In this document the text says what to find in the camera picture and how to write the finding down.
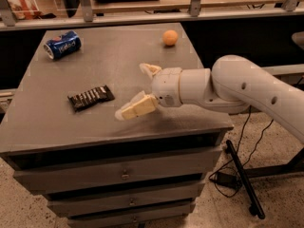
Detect grey drawer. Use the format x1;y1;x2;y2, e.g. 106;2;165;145
14;146;221;194
67;201;195;228
47;180;204;217

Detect blue pepsi can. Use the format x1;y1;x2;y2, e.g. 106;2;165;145
44;30;82;60

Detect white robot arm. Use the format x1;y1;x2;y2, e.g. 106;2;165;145
115;55;304;142

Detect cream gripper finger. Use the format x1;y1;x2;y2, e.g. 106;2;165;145
115;91;158;121
140;63;162;79

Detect black power adapter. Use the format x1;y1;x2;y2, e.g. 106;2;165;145
216;172;238;188

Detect red white bag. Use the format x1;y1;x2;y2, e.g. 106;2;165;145
8;0;42;20

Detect orange fruit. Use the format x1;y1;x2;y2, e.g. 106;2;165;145
162;30;179;47

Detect bottom grey drawer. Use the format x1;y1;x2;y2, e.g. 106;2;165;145
67;201;195;228

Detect black rxbar chocolate bar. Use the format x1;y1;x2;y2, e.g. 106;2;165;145
68;85;115;112

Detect middle grey drawer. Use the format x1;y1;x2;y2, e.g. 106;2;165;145
47;180;204;217

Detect grey drawer cabinet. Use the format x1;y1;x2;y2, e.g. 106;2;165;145
0;24;232;228

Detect black table leg base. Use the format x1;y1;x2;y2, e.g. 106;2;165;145
226;140;304;219

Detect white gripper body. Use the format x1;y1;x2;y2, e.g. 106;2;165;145
151;67;182;107

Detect metal shelf rail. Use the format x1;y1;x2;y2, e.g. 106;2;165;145
0;0;303;31

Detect top grey drawer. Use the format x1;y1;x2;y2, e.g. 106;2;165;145
14;146;221;194

